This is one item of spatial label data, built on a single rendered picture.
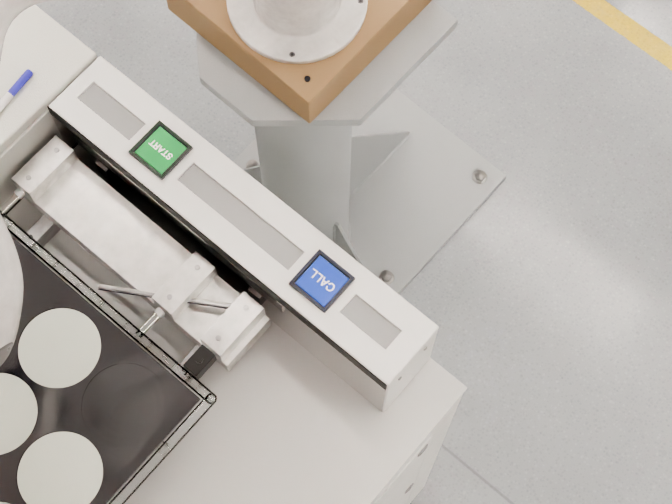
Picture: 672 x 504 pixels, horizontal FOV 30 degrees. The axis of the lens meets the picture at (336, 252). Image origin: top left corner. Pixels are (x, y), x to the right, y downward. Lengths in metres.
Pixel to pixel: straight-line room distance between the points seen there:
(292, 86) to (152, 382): 0.43
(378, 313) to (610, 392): 1.08
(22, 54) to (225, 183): 0.31
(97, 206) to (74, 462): 0.33
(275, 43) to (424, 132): 0.97
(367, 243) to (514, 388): 0.41
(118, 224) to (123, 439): 0.28
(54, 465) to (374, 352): 0.40
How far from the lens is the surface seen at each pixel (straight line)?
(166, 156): 1.55
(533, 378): 2.47
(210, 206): 1.53
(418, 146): 2.59
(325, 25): 1.69
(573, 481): 2.44
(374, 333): 1.47
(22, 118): 1.60
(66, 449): 1.52
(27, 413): 1.54
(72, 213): 1.63
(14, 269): 1.17
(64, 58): 1.63
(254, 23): 1.70
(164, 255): 1.59
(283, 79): 1.67
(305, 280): 1.48
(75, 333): 1.56
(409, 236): 2.51
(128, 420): 1.52
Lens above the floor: 2.36
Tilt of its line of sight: 70 degrees down
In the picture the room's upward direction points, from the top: 1 degrees clockwise
